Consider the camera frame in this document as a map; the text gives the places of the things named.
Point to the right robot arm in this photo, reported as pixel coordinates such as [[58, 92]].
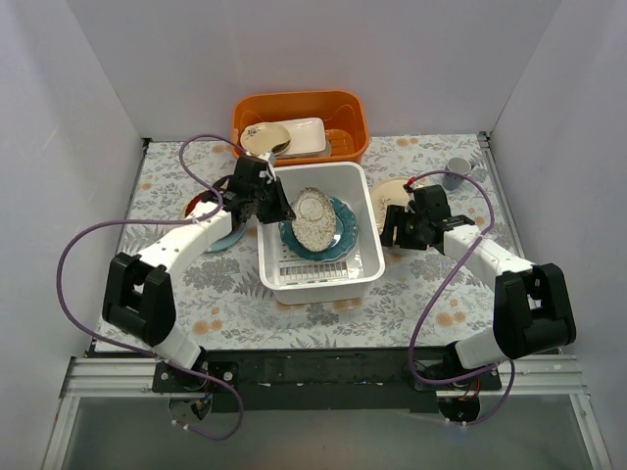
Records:
[[532, 310]]

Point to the aluminium rail frame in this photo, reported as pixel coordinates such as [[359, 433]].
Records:
[[110, 419]]

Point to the floral table mat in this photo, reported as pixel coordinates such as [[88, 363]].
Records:
[[222, 303]]

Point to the grey ceramic cup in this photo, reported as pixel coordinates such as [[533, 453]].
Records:
[[456, 169]]

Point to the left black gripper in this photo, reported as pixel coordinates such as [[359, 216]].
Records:
[[269, 205]]

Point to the light blue plate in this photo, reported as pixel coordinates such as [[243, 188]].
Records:
[[228, 241]]

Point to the speckled beige plate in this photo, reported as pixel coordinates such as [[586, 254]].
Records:
[[315, 224]]

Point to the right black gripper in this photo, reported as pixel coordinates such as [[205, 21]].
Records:
[[398, 227]]

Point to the cream round floral dish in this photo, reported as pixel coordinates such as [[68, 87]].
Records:
[[265, 137]]

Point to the teal embossed plate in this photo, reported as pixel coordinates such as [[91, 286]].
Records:
[[344, 240]]

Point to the cream rectangular tray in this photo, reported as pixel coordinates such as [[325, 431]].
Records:
[[307, 137]]

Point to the cream plate with sprig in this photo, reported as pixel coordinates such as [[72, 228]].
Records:
[[385, 193]]

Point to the white plastic bin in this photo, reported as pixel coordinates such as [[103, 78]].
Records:
[[294, 280]]

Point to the red brown plate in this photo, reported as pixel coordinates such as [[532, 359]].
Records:
[[193, 205]]

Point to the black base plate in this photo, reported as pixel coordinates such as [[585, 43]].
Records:
[[307, 379]]

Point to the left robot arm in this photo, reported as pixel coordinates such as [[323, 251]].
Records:
[[139, 296]]

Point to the orange plastic bin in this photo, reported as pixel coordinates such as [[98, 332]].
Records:
[[342, 113]]

